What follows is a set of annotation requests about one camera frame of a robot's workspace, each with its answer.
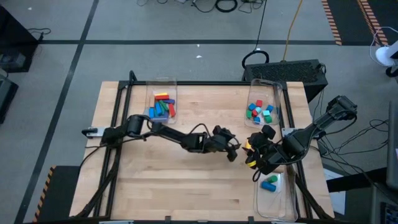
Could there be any dark workstation desk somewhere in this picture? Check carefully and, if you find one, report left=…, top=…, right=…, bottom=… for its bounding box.
left=325, top=167, right=398, bottom=224

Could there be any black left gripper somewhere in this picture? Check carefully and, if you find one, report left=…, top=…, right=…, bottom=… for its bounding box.
left=203, top=124, right=243, bottom=162

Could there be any black mat orange-striped edge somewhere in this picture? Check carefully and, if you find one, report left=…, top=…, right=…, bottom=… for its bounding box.
left=32, top=164, right=82, bottom=224
left=321, top=0, right=398, bottom=47

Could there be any black cable with coil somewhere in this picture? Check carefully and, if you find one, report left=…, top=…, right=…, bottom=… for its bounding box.
left=241, top=0, right=271, bottom=70

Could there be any black computer case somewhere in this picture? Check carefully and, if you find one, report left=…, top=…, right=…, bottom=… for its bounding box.
left=241, top=58, right=329, bottom=103

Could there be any dark grey equipment case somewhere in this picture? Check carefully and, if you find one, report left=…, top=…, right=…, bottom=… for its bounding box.
left=0, top=70, right=19, bottom=125

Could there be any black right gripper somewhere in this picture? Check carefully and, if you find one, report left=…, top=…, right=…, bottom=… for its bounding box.
left=243, top=124, right=289, bottom=175

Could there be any black aluminium table frame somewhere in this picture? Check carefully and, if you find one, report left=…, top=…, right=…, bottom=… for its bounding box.
left=73, top=70, right=333, bottom=223

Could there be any white round device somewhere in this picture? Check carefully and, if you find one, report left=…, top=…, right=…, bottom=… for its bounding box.
left=374, top=40, right=398, bottom=68

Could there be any black equipment platform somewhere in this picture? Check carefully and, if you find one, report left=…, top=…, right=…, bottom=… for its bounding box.
left=0, top=4, right=40, bottom=74

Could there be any clear plastic bin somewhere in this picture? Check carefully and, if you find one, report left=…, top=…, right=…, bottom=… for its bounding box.
left=252, top=164, right=299, bottom=223
left=142, top=79, right=178, bottom=126
left=244, top=78, right=284, bottom=128

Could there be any black coiled floor cable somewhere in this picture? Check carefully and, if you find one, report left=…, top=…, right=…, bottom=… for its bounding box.
left=215, top=0, right=239, bottom=14

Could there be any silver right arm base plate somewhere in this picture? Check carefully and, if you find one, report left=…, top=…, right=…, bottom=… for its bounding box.
left=281, top=127, right=324, bottom=140

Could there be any yellow cable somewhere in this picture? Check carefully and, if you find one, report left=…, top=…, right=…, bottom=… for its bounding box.
left=282, top=0, right=304, bottom=62

